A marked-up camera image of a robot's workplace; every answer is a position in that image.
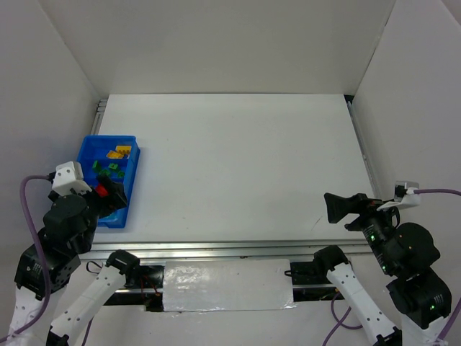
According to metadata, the red rounded lego brick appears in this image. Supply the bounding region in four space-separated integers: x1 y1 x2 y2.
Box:
95 184 109 198

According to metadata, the yellow studded lego plate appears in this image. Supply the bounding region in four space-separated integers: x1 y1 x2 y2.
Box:
106 151 130 160

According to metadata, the long yellow lego brick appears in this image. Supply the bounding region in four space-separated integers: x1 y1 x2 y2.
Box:
115 146 132 155

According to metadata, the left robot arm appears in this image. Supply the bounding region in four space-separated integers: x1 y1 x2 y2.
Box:
1 172 154 345

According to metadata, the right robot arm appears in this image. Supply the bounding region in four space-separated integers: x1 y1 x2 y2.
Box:
314 188 456 345

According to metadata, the blue compartment bin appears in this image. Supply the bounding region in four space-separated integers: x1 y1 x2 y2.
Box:
76 135 141 230

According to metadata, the white taped panel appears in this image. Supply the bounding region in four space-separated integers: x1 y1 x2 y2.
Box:
162 259 295 312

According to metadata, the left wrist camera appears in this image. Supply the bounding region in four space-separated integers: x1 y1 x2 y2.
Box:
52 161 91 196

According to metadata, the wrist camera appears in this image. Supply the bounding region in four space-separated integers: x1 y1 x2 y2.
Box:
52 161 91 196
377 181 421 211

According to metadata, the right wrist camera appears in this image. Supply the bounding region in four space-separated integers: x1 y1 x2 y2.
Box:
377 181 421 211

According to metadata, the aluminium front rail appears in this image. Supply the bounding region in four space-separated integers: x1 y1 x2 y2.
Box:
81 240 371 262

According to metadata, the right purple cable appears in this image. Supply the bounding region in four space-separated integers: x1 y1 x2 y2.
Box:
321 187 461 346

